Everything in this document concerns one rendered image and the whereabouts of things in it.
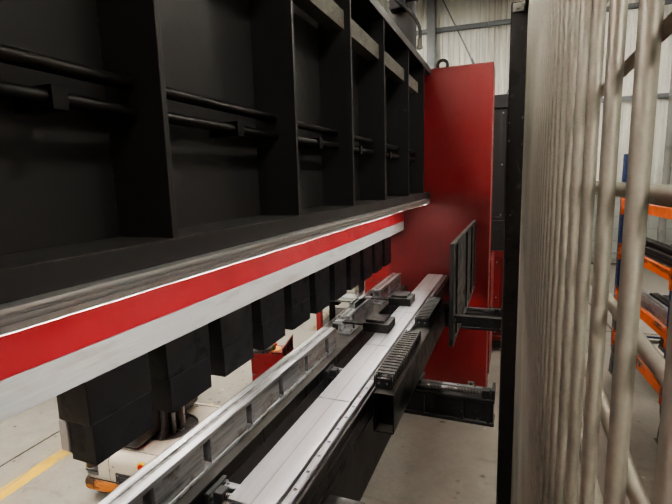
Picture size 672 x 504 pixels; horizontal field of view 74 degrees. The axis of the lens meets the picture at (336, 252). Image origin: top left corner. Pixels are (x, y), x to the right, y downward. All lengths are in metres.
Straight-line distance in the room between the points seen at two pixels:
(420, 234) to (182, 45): 2.33
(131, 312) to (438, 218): 2.39
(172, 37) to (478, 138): 2.31
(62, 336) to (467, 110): 2.65
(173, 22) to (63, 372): 0.69
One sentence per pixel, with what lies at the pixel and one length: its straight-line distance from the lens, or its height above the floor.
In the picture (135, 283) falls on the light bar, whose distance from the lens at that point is 0.70.
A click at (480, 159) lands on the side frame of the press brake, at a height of 1.72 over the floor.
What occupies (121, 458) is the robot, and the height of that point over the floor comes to 0.26.
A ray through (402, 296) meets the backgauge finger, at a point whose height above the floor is 1.03.
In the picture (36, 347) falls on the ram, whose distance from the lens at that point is 0.87.
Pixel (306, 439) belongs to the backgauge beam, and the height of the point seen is 0.98.
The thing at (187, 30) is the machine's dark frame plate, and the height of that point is 1.92.
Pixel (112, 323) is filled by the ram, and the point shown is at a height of 1.35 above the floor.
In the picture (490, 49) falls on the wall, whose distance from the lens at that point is 9.31.
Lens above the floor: 1.60
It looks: 9 degrees down
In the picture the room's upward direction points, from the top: 2 degrees counter-clockwise
